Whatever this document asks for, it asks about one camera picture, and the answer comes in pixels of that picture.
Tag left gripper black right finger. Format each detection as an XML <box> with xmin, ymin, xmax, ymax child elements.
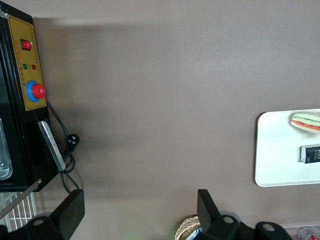
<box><xmin>197</xmin><ymin>189</ymin><xmax>242</xmax><ymax>240</ymax></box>

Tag black sealing machine yellow panel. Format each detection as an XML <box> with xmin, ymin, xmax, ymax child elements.
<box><xmin>0</xmin><ymin>0</ymin><xmax>60</xmax><ymax>193</ymax></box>

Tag light tan wicker basket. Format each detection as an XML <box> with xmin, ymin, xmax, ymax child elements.
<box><xmin>176</xmin><ymin>215</ymin><xmax>202</xmax><ymax>240</ymax></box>

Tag stacked aluminium foil containers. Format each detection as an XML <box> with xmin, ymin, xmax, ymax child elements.
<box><xmin>190</xmin><ymin>224</ymin><xmax>204</xmax><ymax>240</ymax></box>

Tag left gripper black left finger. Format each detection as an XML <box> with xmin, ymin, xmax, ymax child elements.
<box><xmin>24</xmin><ymin>189</ymin><xmax>86</xmax><ymax>240</ymax></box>

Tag beige plastic tray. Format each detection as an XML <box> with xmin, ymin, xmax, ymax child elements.
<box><xmin>254</xmin><ymin>108</ymin><xmax>320</xmax><ymax>188</ymax></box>

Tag clear acrylic bottle rack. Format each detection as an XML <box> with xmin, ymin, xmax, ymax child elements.
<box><xmin>282</xmin><ymin>224</ymin><xmax>320</xmax><ymax>240</ymax></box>

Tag wrapped triangle sandwich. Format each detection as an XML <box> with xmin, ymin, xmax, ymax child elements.
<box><xmin>289</xmin><ymin>111</ymin><xmax>320</xmax><ymax>136</ymax></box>

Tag white wire basket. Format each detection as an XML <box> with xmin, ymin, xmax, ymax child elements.
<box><xmin>0</xmin><ymin>191</ymin><xmax>38</xmax><ymax>233</ymax></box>

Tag small black gum box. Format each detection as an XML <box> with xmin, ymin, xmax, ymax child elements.
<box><xmin>299</xmin><ymin>143</ymin><xmax>320</xmax><ymax>164</ymax></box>

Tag black power cable with plug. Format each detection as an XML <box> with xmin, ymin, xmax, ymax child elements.
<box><xmin>46</xmin><ymin>99</ymin><xmax>81</xmax><ymax>199</ymax></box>

